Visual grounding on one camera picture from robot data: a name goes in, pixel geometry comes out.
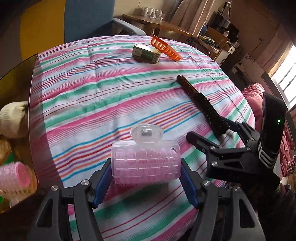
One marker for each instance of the wooden side table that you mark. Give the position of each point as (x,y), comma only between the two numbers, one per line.
(153,26)

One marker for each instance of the pink hair roller with clip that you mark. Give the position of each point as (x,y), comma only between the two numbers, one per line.
(15,177)

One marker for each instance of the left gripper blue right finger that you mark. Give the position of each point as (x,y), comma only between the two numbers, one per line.
(190,181)

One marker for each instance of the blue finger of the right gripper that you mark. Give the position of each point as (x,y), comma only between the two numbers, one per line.
(244,130)
(231,165)

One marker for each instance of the small green cream carton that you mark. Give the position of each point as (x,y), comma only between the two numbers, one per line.
(146,52)

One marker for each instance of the cream sock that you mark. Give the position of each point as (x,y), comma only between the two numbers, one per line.
(14,120)

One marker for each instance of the beige curtain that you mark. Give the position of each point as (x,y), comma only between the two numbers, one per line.
(191,15)

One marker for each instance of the gold maroon tin box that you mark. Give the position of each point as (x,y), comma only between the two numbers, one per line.
(15,86)

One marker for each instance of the grey yellow blue armchair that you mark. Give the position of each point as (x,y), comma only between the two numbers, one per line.
(31,27)

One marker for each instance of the orange plastic comb clip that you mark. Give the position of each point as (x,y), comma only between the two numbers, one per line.
(165,48)

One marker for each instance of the black hair comb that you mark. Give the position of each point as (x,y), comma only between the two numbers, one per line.
(217,124)

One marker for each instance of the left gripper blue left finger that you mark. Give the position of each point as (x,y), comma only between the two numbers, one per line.
(101,182)

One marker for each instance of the white cups on table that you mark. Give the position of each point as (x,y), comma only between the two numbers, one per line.
(152,13)

